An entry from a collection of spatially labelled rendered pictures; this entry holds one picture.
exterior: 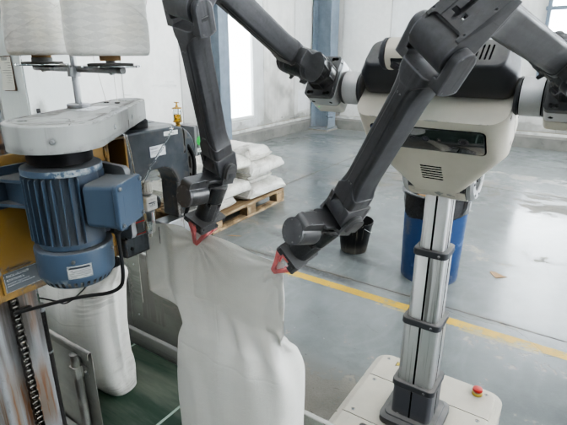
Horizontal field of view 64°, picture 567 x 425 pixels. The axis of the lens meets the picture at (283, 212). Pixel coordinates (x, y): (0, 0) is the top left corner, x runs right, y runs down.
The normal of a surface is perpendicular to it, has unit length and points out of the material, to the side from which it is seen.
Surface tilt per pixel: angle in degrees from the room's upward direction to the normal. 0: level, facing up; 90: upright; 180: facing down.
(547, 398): 0
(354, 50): 90
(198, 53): 109
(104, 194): 90
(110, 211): 90
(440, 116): 40
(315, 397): 0
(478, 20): 60
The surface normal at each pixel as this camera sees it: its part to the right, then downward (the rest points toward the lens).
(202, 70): 0.69, 0.47
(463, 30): -0.48, -0.24
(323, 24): -0.56, 0.27
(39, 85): 0.83, 0.18
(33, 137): 0.03, 0.33
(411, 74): -0.86, 0.22
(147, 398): 0.00, -0.94
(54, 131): 0.40, 0.32
